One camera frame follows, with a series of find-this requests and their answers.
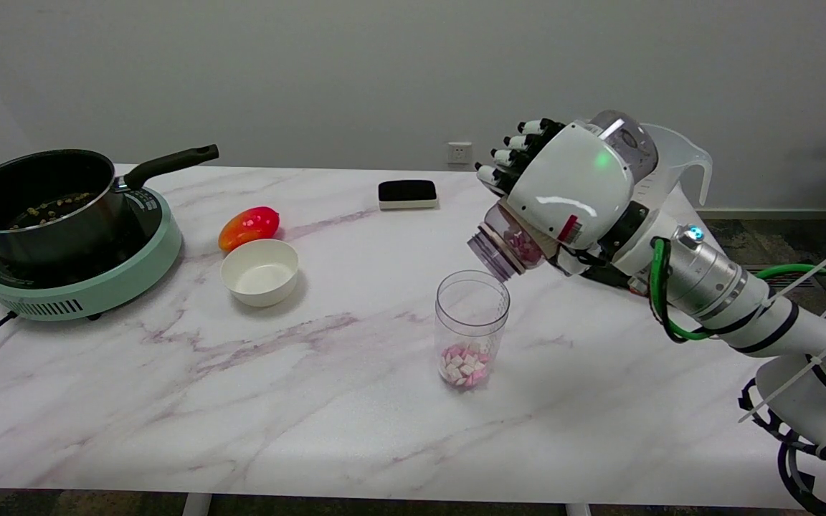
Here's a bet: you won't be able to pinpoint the black white eraser block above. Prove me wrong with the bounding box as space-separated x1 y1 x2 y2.
378 179 440 211

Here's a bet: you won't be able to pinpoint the black saucepan with handle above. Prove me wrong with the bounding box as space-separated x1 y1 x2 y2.
0 144 220 267

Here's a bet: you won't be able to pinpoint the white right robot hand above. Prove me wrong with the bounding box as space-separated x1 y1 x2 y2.
475 109 661 277

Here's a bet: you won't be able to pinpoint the white zip tie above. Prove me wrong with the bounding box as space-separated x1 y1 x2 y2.
768 228 826 305

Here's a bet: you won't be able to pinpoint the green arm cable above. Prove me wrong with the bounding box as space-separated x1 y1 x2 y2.
648 236 826 343

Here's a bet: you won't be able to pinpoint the clear plastic measuring cup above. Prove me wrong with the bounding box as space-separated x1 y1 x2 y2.
435 270 511 389

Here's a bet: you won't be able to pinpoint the floor vent grille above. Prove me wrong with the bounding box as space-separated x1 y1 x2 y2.
743 264 824 291

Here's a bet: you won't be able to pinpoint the red orange toy mango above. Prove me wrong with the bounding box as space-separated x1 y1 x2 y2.
218 206 281 253

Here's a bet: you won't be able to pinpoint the white bowl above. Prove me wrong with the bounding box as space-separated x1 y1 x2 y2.
221 239 300 308

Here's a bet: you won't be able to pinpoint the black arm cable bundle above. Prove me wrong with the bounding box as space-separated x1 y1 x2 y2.
739 378 826 515

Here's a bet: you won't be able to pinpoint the green induction cooker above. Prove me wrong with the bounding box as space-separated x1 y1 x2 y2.
0 185 184 322

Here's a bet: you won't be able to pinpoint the pink white candy pieces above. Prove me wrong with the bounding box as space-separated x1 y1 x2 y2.
440 228 546 389

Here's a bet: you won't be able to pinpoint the clear plastic pitcher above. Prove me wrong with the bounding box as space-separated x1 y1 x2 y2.
635 123 713 216

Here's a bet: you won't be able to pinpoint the black device with orange button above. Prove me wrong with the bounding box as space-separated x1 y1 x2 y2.
581 267 650 295

